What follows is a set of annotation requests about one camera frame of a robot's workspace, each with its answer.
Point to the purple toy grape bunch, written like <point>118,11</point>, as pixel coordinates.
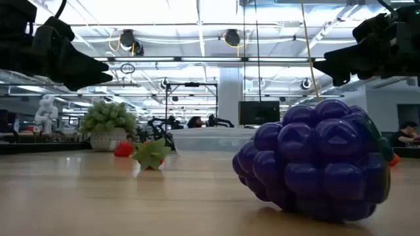
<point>315,164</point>

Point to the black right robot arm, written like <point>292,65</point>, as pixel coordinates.
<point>410,39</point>

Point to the white humanoid robot figure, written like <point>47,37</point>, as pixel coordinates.
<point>46,113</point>

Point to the small red toy strawberry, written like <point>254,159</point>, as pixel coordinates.
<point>123,149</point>

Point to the black background robot arm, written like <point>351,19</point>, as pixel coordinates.
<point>218,122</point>
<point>164,126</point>

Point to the white square column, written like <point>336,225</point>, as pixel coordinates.
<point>229,98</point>

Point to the seated person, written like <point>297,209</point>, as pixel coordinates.
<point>405,132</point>

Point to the black monitor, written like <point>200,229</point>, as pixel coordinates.
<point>259,113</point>

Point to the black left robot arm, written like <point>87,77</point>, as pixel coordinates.
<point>14,39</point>

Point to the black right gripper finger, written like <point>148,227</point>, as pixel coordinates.
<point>344,54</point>
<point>341,72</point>

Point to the clear plastic tupperware container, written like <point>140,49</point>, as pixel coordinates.
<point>206,141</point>

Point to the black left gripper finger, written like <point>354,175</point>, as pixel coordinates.
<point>85,60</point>
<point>85,81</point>

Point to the red toy fruit green leaves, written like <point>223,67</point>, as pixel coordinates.
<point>151,154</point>

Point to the orange toy produce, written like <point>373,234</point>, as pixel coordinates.
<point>395,160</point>

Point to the green plant in white pot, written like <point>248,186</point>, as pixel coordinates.
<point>108,124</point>

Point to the black metal frame rig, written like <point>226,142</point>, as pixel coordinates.
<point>192,84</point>

